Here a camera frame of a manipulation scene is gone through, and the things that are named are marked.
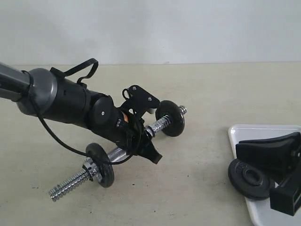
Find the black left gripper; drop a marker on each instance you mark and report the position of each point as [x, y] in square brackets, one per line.
[132, 135]

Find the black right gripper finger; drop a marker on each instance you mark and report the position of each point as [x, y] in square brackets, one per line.
[286, 197]
[277, 154]

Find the black weight plate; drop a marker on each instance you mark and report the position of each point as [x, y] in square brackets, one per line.
[249, 181]
[101, 159]

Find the chrome threaded dumbbell bar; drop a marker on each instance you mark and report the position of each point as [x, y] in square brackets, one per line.
[116, 156]

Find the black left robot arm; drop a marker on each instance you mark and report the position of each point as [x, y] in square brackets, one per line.
[50, 95]

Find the white rectangular tray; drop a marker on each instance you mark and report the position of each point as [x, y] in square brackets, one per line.
[260, 212]

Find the black weight plate far end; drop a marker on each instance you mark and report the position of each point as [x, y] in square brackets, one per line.
[171, 118]

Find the chrome star collar nut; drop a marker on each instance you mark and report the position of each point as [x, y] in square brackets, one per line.
[92, 169]

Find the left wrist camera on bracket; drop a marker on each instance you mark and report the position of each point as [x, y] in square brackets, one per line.
[139, 100]

